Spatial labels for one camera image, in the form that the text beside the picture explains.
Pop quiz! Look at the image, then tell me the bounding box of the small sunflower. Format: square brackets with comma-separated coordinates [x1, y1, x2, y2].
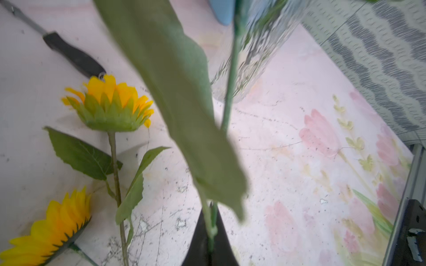
[1, 187, 92, 266]
[44, 74, 166, 266]

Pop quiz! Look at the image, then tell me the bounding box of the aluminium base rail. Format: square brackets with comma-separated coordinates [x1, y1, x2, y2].
[383, 144, 426, 266]

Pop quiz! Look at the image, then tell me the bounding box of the blue plastic storage box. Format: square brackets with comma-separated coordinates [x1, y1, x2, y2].
[208, 0, 236, 26]

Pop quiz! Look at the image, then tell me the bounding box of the black handle screwdriver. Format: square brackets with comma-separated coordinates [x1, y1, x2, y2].
[1, 1, 106, 78]

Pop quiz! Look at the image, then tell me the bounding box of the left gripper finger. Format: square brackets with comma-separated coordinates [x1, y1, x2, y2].
[182, 204, 239, 266]

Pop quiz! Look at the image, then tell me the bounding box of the clear glass vase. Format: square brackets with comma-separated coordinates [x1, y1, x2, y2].
[209, 1, 312, 102]

